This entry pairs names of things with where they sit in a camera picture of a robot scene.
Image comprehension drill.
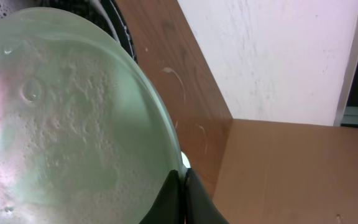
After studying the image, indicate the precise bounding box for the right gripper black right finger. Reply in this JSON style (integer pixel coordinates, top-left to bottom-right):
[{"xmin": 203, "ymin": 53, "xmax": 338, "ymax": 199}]
[{"xmin": 185, "ymin": 169, "xmax": 229, "ymax": 224}]

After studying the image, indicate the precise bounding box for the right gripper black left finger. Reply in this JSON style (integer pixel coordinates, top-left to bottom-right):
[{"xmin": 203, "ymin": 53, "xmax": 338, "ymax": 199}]
[{"xmin": 140, "ymin": 170, "xmax": 185, "ymax": 224}]

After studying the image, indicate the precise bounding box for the mint plate with red stain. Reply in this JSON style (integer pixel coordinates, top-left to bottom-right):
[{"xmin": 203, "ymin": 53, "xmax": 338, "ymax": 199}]
[{"xmin": 0, "ymin": 7, "xmax": 182, "ymax": 224}]

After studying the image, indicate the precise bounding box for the round black metal tray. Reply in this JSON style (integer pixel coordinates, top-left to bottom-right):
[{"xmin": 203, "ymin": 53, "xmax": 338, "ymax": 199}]
[{"xmin": 0, "ymin": 0, "xmax": 137, "ymax": 61}]

